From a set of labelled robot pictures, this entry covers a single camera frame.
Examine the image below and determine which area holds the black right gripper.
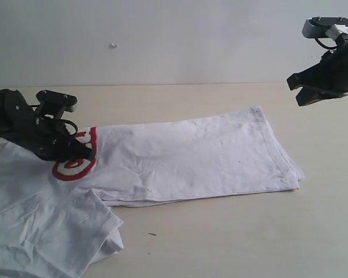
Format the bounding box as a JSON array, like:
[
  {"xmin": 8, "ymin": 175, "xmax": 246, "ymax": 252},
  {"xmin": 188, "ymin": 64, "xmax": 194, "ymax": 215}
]
[{"xmin": 287, "ymin": 41, "xmax": 348, "ymax": 107}]

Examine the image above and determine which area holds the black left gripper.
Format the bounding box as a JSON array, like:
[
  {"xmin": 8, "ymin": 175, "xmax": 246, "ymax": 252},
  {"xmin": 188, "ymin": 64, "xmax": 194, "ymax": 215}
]
[{"xmin": 0, "ymin": 89, "xmax": 96, "ymax": 162}]

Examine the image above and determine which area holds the white t-shirt with red logo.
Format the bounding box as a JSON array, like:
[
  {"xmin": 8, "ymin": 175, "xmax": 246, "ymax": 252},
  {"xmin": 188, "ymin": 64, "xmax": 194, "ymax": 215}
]
[{"xmin": 0, "ymin": 107, "xmax": 304, "ymax": 277}]

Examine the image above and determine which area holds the black right camera cable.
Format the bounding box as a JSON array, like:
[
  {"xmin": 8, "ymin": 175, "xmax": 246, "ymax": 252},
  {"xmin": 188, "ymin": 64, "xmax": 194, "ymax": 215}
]
[{"xmin": 313, "ymin": 34, "xmax": 342, "ymax": 52}]

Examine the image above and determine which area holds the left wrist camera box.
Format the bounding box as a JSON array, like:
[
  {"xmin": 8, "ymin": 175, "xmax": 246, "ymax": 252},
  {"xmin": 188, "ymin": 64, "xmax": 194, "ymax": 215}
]
[{"xmin": 35, "ymin": 90, "xmax": 78, "ymax": 119}]

